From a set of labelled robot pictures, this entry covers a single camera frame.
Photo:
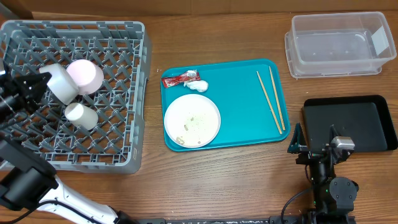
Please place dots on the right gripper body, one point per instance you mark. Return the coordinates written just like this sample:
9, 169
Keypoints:
315, 155

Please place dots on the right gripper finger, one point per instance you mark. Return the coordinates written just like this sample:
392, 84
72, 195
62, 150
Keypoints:
298, 144
333, 135

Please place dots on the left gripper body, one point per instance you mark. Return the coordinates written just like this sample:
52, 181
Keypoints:
12, 104

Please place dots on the grey bowl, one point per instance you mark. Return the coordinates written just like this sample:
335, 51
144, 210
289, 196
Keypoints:
61, 83

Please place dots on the white cup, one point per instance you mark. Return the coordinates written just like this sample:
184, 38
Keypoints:
81, 115

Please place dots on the small pink-white bowl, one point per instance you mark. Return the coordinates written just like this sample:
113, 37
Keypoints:
87, 76

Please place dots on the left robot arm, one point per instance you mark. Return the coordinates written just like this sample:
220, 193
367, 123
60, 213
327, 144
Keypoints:
33, 183

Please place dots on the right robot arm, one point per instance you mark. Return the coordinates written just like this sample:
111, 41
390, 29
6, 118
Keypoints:
333, 196

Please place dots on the left wooden chopstick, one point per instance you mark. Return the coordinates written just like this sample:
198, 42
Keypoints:
269, 103

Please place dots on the black plastic tray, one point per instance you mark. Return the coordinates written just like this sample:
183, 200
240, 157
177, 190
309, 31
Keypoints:
365, 119

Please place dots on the teal plastic tray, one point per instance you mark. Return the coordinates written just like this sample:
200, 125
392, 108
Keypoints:
236, 91

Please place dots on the clear plastic bin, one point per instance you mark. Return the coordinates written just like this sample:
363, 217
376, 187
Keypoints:
338, 45

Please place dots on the grey plastic dish rack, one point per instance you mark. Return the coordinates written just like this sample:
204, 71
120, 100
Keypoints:
122, 49

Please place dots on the large white dirty plate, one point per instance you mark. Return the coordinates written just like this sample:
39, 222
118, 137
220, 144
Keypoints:
192, 121

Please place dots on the crumpled white tissue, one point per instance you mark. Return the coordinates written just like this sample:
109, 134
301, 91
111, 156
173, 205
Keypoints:
199, 85

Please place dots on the red snack wrapper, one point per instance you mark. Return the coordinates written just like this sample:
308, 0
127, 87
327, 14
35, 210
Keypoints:
188, 76

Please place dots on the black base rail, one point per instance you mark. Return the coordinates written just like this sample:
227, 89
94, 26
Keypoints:
270, 220

